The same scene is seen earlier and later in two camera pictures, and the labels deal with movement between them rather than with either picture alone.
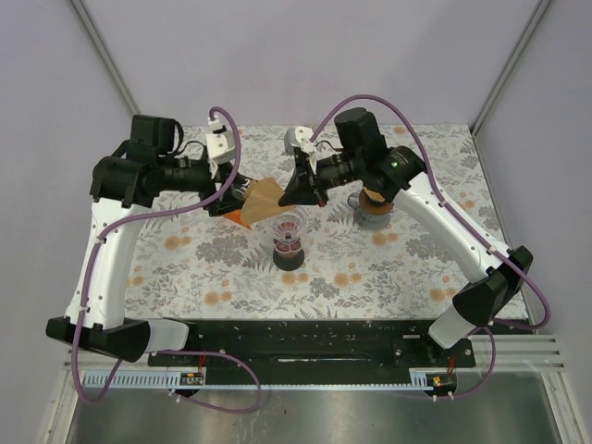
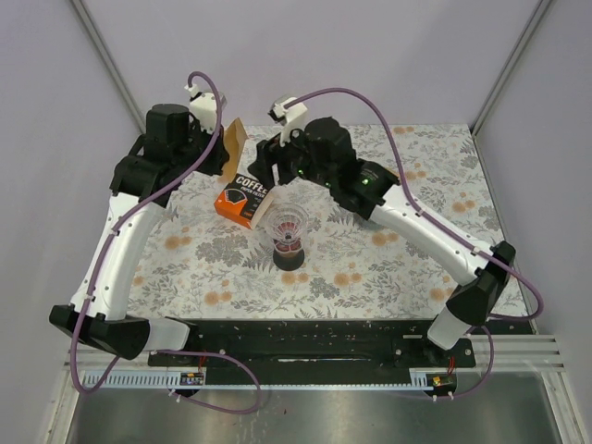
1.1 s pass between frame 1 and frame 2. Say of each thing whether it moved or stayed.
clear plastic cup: stayed
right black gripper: moved
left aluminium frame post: stayed
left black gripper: moved
